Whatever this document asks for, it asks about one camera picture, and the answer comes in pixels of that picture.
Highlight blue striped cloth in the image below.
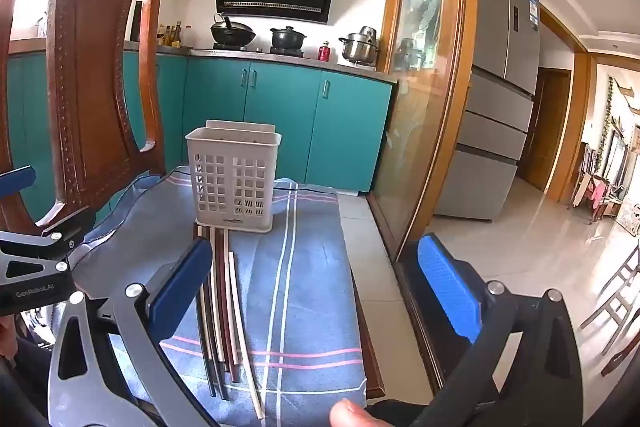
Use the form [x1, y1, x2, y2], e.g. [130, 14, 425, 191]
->
[52, 167, 368, 427]

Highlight carved wooden chair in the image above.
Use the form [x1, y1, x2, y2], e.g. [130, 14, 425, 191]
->
[0, 0, 386, 403]

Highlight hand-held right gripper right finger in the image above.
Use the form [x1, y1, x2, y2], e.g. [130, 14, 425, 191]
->
[402, 234, 585, 427]

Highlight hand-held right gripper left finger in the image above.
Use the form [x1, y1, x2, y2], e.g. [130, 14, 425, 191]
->
[47, 237, 221, 427]

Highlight wood framed glass sliding door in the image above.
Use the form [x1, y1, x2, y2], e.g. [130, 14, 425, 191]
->
[367, 0, 481, 388]

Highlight slatted wooden chair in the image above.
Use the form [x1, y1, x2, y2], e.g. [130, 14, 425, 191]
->
[580, 242, 640, 378]

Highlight reddish brown chopstick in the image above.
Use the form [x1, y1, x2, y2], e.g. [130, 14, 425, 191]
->
[218, 229, 240, 383]

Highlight white plastic utensil basket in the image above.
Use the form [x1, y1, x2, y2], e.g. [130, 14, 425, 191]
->
[185, 119, 282, 234]

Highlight teal base cabinets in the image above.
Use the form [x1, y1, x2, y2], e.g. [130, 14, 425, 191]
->
[7, 49, 398, 195]

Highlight person's right hand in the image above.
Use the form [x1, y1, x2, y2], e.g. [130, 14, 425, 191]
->
[330, 399, 372, 427]

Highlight beige chopstick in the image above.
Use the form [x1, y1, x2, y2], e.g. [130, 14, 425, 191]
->
[229, 251, 265, 420]
[211, 229, 231, 374]

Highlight brown wooden door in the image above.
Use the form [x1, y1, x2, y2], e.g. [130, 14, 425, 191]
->
[517, 67, 573, 194]

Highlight gas stove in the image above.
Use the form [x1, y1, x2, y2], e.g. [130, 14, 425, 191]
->
[212, 44, 307, 56]

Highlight grey refrigerator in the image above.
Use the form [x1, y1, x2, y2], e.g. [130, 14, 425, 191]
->
[432, 0, 542, 223]

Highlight stainless steel pot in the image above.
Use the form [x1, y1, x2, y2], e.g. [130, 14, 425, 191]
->
[339, 26, 381, 66]

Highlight clothes drying rack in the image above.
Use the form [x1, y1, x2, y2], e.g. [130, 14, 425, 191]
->
[570, 142, 626, 224]

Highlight black cooking pot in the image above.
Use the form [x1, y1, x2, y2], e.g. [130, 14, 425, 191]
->
[270, 26, 307, 55]

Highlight dark brown chopstick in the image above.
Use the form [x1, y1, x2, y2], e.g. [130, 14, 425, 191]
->
[196, 227, 218, 398]
[202, 228, 229, 402]

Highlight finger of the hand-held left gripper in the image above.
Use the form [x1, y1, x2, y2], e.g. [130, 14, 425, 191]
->
[0, 206, 97, 280]
[0, 166, 37, 198]

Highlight green vine garland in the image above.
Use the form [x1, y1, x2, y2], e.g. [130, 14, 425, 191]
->
[597, 77, 626, 178]

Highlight black wok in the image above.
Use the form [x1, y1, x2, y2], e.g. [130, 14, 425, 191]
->
[210, 14, 257, 50]

